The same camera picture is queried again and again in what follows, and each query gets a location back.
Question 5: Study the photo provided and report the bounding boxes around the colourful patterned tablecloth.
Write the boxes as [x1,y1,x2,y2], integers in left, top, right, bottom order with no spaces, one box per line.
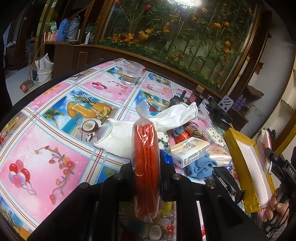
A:
[1,59,192,240]

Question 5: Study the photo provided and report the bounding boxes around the blue cloth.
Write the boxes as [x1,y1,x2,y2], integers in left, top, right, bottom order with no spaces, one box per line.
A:
[183,154,217,180]

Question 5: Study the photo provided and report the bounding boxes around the dark jar with cork lid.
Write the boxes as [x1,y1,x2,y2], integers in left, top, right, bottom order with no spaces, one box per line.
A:
[188,85,204,106]

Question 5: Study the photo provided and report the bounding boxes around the pink tissue pack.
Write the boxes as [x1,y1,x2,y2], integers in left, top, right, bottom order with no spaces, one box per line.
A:
[208,144,233,167]

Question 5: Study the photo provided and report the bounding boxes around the black phone stand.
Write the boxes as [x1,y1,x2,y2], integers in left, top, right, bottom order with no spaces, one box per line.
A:
[206,96,232,131]

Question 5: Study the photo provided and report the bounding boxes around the white tissue pack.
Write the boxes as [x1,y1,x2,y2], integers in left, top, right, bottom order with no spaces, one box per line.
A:
[171,137,210,168]

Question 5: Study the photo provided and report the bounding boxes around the coloured bands bag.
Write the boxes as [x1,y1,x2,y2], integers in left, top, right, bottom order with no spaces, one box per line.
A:
[185,124,203,138]

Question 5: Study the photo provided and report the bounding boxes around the white towel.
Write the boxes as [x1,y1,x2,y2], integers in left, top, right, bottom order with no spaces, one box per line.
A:
[94,101,198,159]

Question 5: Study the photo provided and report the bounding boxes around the blue thermos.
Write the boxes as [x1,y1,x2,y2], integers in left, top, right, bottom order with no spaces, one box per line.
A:
[56,19,69,42]

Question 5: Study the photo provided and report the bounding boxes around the tissue pack lemon print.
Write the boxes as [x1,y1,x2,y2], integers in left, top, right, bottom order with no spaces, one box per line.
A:
[204,128,226,147]

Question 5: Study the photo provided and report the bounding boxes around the broom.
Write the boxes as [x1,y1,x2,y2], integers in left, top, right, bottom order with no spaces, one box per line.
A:
[20,46,41,93]

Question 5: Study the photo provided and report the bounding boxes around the clear plastic cup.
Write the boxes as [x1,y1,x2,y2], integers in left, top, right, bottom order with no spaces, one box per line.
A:
[121,60,145,86]

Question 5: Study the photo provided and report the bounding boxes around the person's right hand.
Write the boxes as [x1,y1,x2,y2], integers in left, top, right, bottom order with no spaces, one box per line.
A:
[263,188,289,225]

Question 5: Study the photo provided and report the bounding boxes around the grey thermos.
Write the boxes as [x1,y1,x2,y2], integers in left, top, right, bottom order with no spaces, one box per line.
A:
[65,16,80,42]

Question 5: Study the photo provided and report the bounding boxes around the purple bottles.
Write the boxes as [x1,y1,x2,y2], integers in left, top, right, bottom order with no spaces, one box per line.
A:
[232,95,246,111]

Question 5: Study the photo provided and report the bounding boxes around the white spray bottle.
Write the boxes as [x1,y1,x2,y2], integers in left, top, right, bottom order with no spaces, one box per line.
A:
[84,32,90,45]

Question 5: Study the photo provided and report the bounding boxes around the red items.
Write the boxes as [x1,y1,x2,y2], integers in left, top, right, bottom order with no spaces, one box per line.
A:
[132,101,161,223]

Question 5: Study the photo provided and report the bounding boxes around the flower display glass cabinet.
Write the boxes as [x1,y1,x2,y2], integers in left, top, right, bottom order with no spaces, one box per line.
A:
[95,0,264,96]

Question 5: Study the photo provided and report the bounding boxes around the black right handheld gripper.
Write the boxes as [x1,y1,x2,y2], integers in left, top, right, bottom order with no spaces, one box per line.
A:
[263,147,295,234]

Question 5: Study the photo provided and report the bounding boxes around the black electric motor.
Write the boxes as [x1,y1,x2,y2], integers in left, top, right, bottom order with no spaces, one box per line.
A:
[168,90,187,108]

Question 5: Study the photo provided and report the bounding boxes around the yellow cardboard box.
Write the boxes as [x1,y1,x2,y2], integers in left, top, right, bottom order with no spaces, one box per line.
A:
[224,128,275,213]

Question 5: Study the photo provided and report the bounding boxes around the white bucket with papers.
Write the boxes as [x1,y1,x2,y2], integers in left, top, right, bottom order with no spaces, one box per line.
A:
[35,54,54,83]

